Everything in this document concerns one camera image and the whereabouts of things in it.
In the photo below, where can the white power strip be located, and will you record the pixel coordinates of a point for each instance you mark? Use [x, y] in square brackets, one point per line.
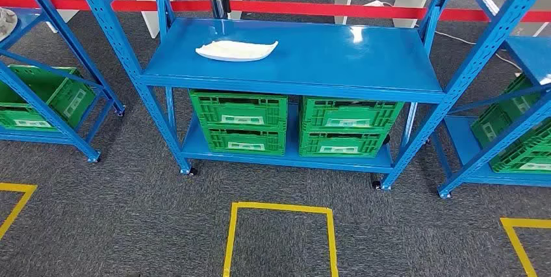
[374, 3]

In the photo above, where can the white curved plastic part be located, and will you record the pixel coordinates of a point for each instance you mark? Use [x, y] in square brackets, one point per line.
[546, 80]
[236, 51]

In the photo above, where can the black belt stanchion head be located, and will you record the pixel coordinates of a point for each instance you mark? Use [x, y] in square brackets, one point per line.
[218, 6]

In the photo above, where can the red barrier belt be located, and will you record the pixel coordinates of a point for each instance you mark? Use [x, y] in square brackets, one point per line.
[301, 8]

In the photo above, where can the blue metal shelf rack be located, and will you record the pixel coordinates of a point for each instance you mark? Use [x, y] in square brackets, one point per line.
[301, 59]
[529, 53]
[30, 23]

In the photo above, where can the green plastic crate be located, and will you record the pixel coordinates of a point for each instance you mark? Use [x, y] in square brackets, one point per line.
[340, 145]
[239, 109]
[245, 141]
[503, 115]
[523, 161]
[64, 98]
[351, 115]

